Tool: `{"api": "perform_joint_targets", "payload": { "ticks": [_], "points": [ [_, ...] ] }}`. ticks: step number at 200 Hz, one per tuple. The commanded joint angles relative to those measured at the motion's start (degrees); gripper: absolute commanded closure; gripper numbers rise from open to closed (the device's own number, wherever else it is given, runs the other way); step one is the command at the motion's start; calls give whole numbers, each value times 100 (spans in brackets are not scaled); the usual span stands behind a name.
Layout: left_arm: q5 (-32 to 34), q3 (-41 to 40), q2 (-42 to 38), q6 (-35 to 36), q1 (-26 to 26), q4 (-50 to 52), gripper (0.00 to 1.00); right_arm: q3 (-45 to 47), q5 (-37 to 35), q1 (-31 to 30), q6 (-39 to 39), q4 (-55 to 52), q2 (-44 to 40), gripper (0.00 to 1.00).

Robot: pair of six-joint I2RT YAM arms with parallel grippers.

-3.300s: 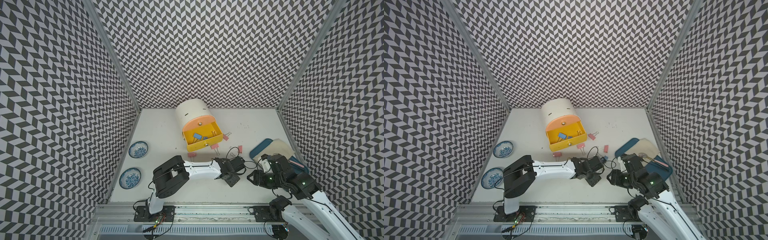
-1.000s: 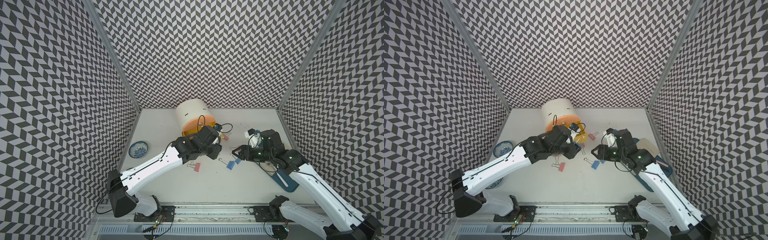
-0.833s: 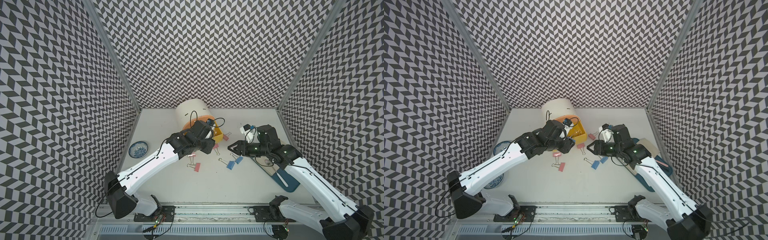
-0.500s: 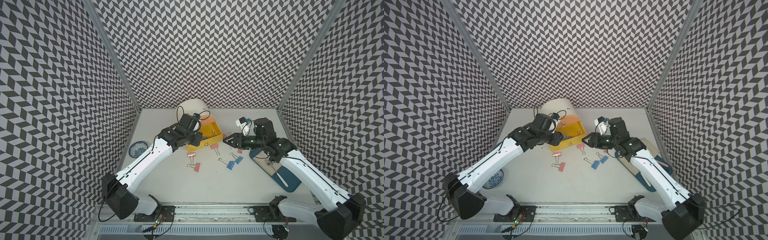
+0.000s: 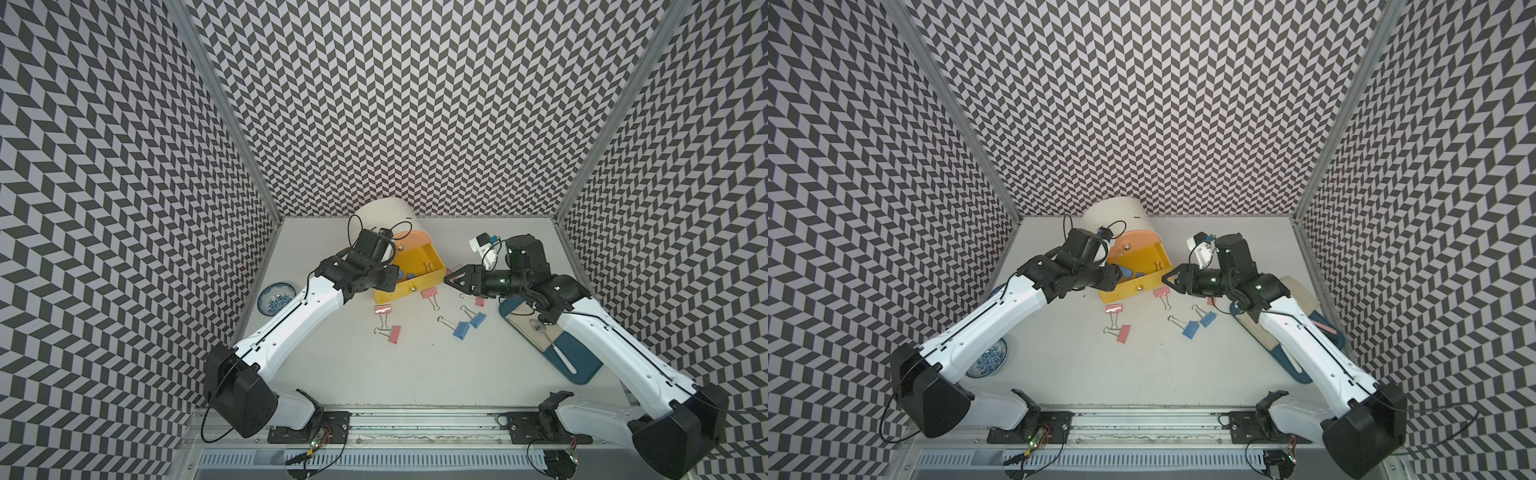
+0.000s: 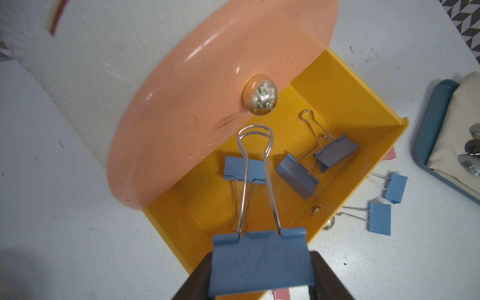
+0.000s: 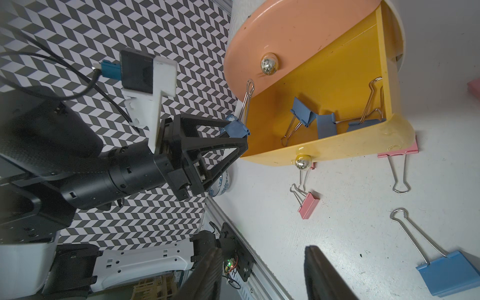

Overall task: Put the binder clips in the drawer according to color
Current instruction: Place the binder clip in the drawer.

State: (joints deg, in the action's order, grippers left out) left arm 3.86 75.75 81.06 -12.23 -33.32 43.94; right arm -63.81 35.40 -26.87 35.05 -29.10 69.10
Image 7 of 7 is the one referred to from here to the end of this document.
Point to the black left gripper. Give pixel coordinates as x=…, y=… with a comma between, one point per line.
x=179, y=163

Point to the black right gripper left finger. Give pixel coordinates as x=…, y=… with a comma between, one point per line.
x=205, y=281

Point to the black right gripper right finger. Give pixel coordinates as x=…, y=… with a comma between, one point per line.
x=323, y=282

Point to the blue binder clip mid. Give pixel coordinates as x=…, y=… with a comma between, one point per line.
x=237, y=124

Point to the orange top drawer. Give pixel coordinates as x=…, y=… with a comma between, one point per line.
x=281, y=35

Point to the blue binder clip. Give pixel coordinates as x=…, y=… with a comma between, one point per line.
x=450, y=274
x=370, y=116
x=302, y=116

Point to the yellow drawer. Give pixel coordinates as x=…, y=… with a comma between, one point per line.
x=335, y=80

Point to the blue binder clip bottom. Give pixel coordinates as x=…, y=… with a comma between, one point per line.
x=302, y=116

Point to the blue binder clip low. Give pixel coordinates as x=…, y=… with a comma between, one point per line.
x=326, y=126

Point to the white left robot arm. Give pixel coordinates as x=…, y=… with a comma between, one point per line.
x=52, y=164

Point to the pink binder clip lower left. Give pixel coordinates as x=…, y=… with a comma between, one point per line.
x=307, y=201

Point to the pink binder clip right small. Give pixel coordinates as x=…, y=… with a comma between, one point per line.
x=474, y=88

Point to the blue patterned bowl near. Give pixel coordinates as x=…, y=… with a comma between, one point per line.
x=220, y=186

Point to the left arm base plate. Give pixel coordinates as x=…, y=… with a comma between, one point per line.
x=236, y=255

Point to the aluminium front rail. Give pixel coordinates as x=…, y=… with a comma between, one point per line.
x=253, y=280

